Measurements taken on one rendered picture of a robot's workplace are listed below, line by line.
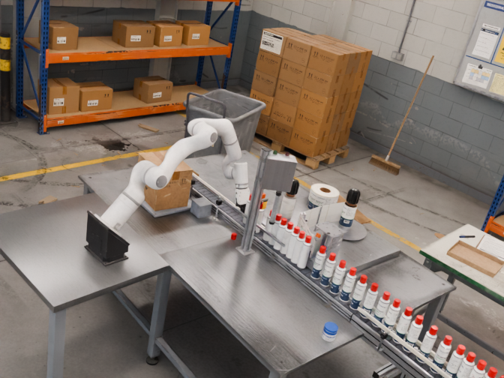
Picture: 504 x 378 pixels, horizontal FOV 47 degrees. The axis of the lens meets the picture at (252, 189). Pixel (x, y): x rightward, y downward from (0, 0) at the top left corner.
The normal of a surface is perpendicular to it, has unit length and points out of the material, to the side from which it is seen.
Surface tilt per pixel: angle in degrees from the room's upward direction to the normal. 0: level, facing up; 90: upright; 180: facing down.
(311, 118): 89
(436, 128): 90
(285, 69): 90
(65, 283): 0
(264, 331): 0
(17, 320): 0
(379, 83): 90
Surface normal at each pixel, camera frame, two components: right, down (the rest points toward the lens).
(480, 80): -0.70, 0.18
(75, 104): 0.65, 0.44
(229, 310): 0.18, -0.88
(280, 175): 0.08, 0.46
